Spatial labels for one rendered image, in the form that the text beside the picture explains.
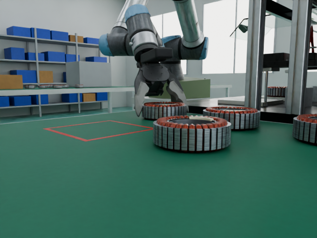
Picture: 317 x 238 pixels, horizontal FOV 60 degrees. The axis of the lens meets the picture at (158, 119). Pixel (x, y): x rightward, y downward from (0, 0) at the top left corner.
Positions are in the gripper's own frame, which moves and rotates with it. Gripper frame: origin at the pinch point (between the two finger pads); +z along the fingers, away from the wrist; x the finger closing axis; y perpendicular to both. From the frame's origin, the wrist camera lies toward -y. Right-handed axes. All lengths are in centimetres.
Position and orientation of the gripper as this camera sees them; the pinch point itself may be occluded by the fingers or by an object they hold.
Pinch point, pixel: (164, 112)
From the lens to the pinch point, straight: 68.3
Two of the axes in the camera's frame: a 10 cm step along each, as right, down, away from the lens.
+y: -3.0, 4.3, 8.5
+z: 2.2, 9.0, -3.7
